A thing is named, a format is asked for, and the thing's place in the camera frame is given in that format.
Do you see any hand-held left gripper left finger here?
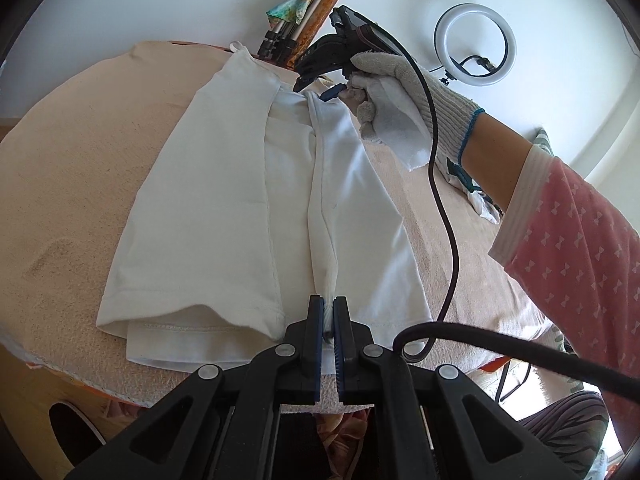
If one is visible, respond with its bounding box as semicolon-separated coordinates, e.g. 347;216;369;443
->
62;294;324;480

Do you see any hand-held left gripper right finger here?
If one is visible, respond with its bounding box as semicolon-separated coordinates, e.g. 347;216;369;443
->
332;295;587;480

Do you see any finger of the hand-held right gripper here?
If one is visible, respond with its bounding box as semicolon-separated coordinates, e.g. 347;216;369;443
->
292;34;347;94
319;83;351;104

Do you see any white shirt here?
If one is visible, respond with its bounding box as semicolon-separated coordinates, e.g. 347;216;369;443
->
96;42;434;377

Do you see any person's right forearm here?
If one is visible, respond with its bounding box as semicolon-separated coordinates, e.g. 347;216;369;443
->
459;110;640;466

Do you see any person's right hand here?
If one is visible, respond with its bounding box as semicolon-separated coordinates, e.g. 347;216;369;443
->
345;50;487;177

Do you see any tripod with white legs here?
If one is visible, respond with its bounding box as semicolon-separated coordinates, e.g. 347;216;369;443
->
257;0;351;63

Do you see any orange floral cloth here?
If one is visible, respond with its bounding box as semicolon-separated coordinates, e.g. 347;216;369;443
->
300;407;373;480

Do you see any white teal patterned cloth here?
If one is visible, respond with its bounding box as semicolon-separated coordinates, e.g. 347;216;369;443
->
440;129;556;227

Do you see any person's striped trouser leg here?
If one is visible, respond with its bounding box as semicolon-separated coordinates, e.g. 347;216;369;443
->
520;389;612;480

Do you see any beige towel blanket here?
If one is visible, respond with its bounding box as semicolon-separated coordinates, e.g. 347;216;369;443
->
0;39;566;409

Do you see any wooden stool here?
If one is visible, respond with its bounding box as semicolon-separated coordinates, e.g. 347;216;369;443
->
0;344;126;480

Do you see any white ring light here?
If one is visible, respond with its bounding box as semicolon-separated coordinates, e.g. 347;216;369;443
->
432;2;519;86

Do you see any thick black cable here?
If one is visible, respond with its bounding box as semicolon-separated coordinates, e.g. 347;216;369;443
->
392;322;640;411

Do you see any thin black cable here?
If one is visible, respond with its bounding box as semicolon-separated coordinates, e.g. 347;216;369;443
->
367;20;459;364

